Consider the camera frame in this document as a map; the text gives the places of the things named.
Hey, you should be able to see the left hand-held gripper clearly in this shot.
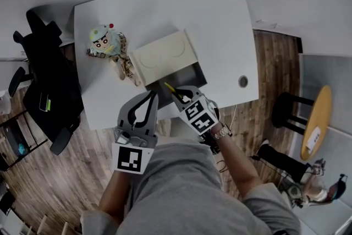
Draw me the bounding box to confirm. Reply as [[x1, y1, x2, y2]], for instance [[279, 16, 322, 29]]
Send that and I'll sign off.
[[111, 90, 160, 176]]

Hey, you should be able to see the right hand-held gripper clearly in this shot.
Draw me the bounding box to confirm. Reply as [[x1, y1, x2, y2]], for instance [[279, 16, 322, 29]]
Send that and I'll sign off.
[[171, 85, 221, 136]]

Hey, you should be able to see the small yellow object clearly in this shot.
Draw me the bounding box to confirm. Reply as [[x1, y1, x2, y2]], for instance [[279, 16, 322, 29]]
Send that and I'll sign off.
[[164, 82, 184, 99]]

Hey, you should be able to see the beige storage box with drawer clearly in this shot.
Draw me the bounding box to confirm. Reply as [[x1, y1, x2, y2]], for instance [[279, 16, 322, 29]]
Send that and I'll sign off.
[[128, 29, 207, 108]]

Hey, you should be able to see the person's left forearm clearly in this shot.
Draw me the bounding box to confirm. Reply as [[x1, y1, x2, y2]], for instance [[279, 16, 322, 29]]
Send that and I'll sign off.
[[98, 170, 133, 225]]

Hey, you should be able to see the person's right forearm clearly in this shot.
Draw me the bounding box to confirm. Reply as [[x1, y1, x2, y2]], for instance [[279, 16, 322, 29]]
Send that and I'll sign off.
[[210, 129, 263, 199]]

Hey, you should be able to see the cartoon figure toy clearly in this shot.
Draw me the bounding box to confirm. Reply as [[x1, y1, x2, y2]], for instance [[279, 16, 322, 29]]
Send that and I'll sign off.
[[108, 32, 142, 88]]

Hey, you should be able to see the silver wristwatch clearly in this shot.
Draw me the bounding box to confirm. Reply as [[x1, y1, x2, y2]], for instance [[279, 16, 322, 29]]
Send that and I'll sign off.
[[213, 123, 233, 141]]

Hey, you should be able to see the white desk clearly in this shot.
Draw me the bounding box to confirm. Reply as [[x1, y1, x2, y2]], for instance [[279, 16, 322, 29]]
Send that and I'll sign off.
[[73, 0, 260, 130]]

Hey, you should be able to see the person's grey sweatshirt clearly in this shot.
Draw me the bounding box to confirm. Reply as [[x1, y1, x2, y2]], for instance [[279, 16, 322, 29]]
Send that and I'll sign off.
[[81, 139, 302, 235]]

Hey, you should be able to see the black office chair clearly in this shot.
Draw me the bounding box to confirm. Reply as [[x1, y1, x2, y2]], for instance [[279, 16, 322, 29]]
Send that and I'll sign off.
[[8, 9, 85, 156]]

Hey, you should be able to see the black metal rack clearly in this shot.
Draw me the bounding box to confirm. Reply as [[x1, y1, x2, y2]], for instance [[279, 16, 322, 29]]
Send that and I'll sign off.
[[0, 110, 49, 172]]

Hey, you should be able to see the white paper sheet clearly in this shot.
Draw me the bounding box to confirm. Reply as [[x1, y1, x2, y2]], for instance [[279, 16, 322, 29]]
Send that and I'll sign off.
[[305, 125, 322, 150]]

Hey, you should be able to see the round wooden table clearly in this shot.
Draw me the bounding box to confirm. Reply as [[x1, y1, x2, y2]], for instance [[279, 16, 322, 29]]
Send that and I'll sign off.
[[271, 85, 333, 162]]

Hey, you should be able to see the long white cable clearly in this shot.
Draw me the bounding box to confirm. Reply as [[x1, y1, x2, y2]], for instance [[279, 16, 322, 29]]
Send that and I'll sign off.
[[229, 103, 238, 130]]

